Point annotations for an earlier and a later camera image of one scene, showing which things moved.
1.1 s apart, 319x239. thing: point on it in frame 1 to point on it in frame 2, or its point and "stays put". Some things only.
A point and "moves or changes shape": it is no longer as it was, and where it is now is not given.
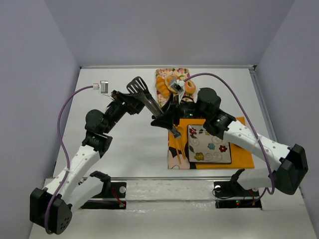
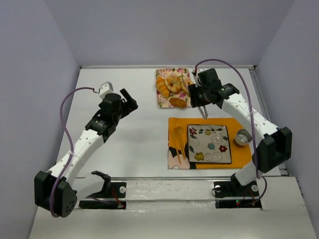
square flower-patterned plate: (205, 147) stays put
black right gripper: (173, 109) to (197, 97)
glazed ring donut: (190, 86) stays put
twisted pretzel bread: (169, 79) stays put
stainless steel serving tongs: (137, 86) moves or changes shape
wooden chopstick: (177, 150) stays put
